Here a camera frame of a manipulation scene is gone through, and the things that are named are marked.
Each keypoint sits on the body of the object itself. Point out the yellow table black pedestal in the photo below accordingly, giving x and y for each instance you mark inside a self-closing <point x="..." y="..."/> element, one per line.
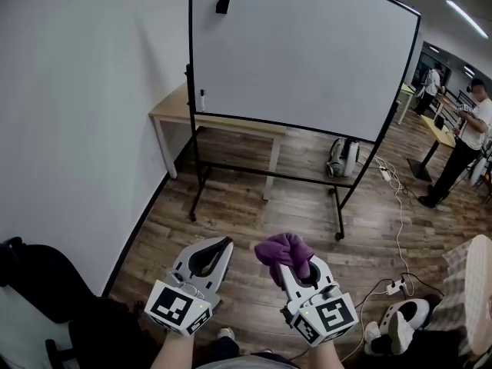
<point x="438" y="131"/>

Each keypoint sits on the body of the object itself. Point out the white rounded device black face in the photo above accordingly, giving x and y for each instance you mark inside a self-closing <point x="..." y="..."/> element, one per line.
<point x="417" y="308"/>

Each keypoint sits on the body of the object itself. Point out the wooden table white legs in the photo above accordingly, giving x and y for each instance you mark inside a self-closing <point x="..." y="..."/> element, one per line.
<point x="173" y="108"/>

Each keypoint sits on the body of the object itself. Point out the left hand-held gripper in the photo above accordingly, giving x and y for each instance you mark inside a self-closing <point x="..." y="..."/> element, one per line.
<point x="169" y="308"/>

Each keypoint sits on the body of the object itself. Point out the black whiteboard eraser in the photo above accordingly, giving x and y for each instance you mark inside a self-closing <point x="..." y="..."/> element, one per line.
<point x="223" y="3"/>

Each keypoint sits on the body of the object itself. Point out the purple cloth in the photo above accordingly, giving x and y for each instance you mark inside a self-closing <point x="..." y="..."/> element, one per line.
<point x="282" y="250"/>

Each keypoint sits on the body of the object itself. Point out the checked blanket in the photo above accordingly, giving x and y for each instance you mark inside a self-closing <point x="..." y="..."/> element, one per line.
<point x="453" y="283"/>

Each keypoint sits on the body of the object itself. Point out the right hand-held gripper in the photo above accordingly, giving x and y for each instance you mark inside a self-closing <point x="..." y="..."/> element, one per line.
<point x="330" y="315"/>

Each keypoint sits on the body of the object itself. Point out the whiteboard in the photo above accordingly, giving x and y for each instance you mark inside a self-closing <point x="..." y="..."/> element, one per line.
<point x="300" y="52"/>

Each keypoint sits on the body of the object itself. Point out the person's legs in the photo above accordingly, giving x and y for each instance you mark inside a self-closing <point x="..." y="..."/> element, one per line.
<point x="227" y="350"/>

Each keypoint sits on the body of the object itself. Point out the person's left shoe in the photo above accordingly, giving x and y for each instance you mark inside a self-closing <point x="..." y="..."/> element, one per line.
<point x="225" y="333"/>

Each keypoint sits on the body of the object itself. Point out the cream round panel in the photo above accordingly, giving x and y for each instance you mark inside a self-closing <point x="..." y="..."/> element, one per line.
<point x="480" y="290"/>

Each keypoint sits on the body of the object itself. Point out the black metal railing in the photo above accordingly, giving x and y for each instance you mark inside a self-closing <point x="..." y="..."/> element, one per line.
<point x="449" y="108"/>

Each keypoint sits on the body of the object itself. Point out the white marker pen black cap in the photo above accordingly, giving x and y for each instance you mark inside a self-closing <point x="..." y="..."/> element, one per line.
<point x="202" y="102"/>

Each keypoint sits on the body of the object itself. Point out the black fabric chair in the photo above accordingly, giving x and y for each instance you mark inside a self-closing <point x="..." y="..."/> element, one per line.
<point x="46" y="271"/>

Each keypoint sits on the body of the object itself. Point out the white grey backpack device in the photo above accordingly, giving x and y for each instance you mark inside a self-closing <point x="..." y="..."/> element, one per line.
<point x="342" y="156"/>

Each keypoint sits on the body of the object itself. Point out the ceiling light strip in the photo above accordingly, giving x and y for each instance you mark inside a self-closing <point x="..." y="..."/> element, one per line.
<point x="467" y="18"/>

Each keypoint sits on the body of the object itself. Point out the person's left forearm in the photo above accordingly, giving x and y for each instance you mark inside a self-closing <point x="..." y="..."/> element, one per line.
<point x="173" y="352"/>

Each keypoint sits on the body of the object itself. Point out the person's right forearm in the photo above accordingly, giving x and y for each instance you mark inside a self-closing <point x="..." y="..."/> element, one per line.
<point x="324" y="358"/>

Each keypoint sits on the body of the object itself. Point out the yellow table white legs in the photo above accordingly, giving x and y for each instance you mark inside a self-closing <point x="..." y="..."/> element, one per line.
<point x="405" y="90"/>

